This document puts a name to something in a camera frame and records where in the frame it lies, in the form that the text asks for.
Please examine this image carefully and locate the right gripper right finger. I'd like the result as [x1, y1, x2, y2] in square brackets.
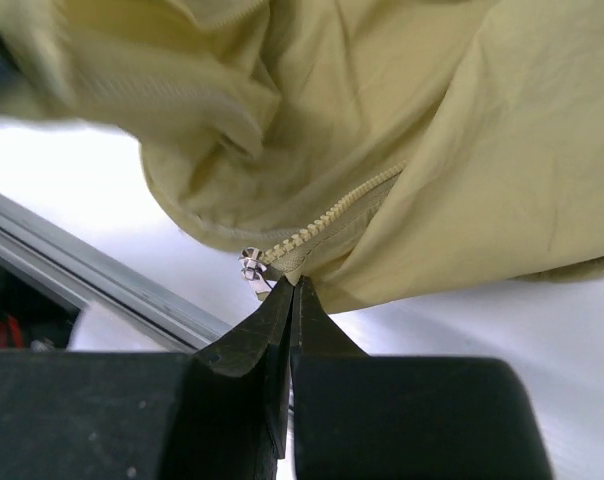
[291, 278, 553, 479]

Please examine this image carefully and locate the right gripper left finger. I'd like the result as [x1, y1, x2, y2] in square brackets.
[0, 280, 294, 479]

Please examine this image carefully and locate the tan hooded zip jacket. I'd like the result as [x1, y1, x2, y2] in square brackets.
[0, 1, 604, 313]

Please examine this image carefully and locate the front aluminium rail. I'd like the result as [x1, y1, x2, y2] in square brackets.
[0, 194, 230, 351]

